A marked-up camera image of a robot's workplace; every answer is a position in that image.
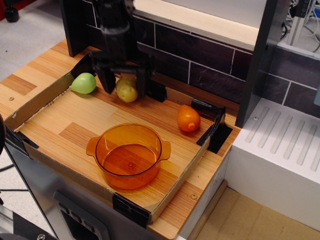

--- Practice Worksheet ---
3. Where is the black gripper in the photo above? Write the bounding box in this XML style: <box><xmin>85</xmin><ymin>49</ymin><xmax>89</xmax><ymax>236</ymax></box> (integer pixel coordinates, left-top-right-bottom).
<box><xmin>89</xmin><ymin>23</ymin><xmax>155</xmax><ymax>98</ymax></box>

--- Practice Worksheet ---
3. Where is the yellow toy potato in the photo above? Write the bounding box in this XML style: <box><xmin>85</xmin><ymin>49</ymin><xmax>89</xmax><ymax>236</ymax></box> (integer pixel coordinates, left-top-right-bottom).
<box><xmin>115</xmin><ymin>77</ymin><xmax>139</xmax><ymax>103</ymax></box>

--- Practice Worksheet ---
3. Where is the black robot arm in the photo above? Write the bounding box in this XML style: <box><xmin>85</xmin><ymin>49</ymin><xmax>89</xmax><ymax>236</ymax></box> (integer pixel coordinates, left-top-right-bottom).
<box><xmin>89</xmin><ymin>0</ymin><xmax>155</xmax><ymax>97</ymax></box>

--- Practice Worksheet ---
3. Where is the orange transparent plastic pot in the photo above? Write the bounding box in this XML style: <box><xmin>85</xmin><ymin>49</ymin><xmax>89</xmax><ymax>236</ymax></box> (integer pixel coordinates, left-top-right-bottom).
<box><xmin>86</xmin><ymin>123</ymin><xmax>171</xmax><ymax>191</ymax></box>

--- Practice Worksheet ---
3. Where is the cardboard fence with black tape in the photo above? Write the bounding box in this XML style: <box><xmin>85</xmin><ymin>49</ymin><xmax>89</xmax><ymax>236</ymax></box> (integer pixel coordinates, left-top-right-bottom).
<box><xmin>0</xmin><ymin>51</ymin><xmax>238</xmax><ymax>238</ymax></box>

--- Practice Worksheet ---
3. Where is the green toy pear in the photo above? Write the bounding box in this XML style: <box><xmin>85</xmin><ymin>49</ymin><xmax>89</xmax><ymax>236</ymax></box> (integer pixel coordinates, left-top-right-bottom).
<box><xmin>69</xmin><ymin>72</ymin><xmax>97</xmax><ymax>94</ymax></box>

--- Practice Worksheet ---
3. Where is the orange toy carrot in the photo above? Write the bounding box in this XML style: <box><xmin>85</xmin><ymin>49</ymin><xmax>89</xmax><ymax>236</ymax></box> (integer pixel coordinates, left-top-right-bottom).
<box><xmin>177</xmin><ymin>105</ymin><xmax>201</xmax><ymax>132</ymax></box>

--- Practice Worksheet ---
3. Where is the black caster wheel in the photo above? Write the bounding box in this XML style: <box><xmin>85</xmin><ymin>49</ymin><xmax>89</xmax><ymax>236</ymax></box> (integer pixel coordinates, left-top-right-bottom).
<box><xmin>4</xmin><ymin>6</ymin><xmax>19</xmax><ymax>23</ymax></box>

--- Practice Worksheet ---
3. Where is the toy oven control panel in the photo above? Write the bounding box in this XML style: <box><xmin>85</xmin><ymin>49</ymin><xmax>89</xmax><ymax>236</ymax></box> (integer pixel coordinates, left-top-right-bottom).
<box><xmin>54</xmin><ymin>191</ymin><xmax>111</xmax><ymax>240</ymax></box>

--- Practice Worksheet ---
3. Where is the white toy sink drainboard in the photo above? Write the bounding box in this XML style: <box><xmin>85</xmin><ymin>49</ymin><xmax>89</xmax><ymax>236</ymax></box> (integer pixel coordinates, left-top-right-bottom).
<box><xmin>225</xmin><ymin>98</ymin><xmax>320</xmax><ymax>230</ymax></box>

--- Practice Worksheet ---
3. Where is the dark grey cabinet post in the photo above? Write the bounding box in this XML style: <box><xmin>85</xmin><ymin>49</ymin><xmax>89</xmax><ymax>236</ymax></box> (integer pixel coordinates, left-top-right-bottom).
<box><xmin>235</xmin><ymin>0</ymin><xmax>290</xmax><ymax>128</ymax></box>

